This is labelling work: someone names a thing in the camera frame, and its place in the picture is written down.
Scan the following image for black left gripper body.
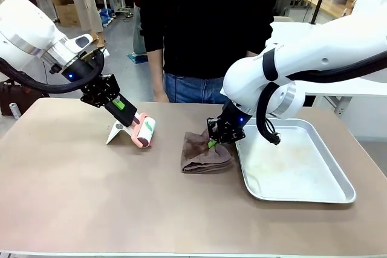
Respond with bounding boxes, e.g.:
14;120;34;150
60;57;122;109

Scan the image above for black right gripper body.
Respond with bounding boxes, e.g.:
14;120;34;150
207;100;253;146

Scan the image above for brown towel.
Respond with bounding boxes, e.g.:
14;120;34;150
181;129;235;175

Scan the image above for pink lint roller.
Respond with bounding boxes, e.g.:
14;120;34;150
130;112;157;150

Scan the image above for person right forearm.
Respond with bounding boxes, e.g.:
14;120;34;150
147;48;166;91

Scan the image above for person right hand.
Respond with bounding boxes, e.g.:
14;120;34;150
152;88;169;103

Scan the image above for white folded stand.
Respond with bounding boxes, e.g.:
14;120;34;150
105;120;134;146

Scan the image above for blue floor marker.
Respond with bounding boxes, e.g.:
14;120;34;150
128;52;149;64

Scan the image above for blue jeans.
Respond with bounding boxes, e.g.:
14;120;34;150
162;72;232;104

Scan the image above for blue plastic bag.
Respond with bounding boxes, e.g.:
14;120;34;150
99;8;115;28

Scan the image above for silver metal tray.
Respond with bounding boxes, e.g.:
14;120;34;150
235;118;357;204

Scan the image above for brown cardboard box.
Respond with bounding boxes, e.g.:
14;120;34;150
50;0;82;28

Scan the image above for black bag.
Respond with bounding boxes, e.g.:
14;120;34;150
0;79;34;117

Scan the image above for black sweater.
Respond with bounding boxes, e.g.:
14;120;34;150
139;0;279;79

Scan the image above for wooden workbench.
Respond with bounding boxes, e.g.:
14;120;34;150
302;0;353;25

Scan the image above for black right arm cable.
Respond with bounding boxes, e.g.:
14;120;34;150
256;54;387;147

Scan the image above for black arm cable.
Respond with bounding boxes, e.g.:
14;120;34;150
0;48;105;94
256;54;387;147

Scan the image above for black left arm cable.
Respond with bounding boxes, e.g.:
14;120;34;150
0;48;105;94

